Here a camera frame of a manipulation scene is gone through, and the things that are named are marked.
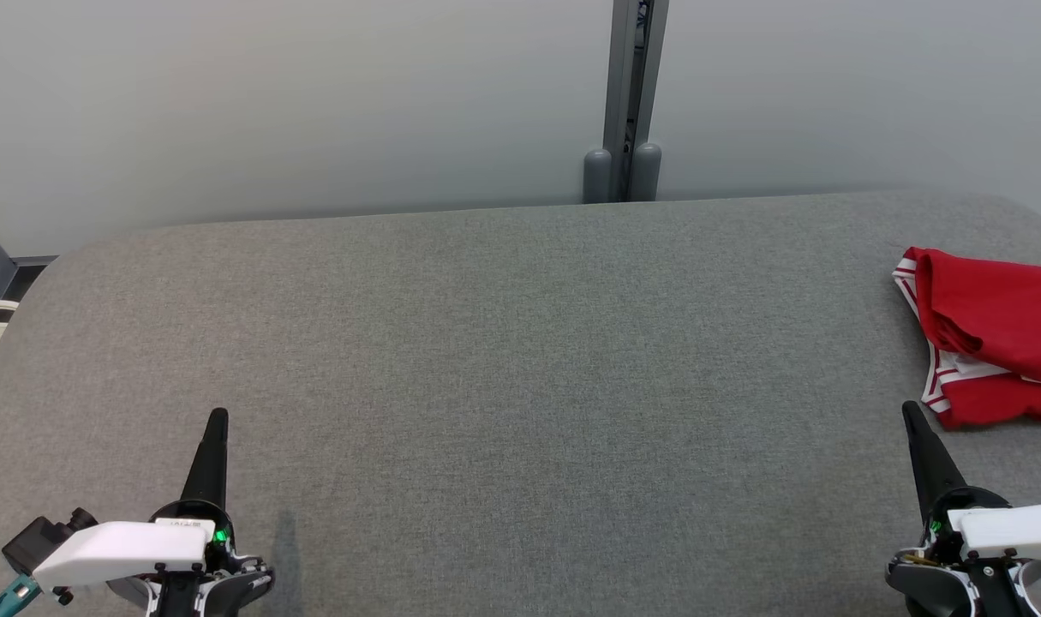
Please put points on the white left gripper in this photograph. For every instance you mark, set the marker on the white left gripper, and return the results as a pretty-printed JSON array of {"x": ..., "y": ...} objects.
[{"x": 126, "y": 548}]

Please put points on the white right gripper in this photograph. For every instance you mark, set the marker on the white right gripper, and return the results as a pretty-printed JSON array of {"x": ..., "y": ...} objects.
[{"x": 1017, "y": 531}]

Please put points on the red Bulls basketball jersey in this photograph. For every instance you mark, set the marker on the red Bulls basketball jersey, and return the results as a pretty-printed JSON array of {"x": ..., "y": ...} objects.
[{"x": 1000, "y": 308}]

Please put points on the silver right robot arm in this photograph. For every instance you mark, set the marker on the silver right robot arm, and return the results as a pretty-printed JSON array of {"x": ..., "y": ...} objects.
[{"x": 983, "y": 591}]

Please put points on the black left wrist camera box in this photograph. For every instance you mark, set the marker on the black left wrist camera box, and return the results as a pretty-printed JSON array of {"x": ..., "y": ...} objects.
[{"x": 40, "y": 540}]

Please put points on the grey partition post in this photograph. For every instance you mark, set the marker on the grey partition post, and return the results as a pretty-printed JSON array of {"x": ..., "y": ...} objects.
[{"x": 631, "y": 86}]

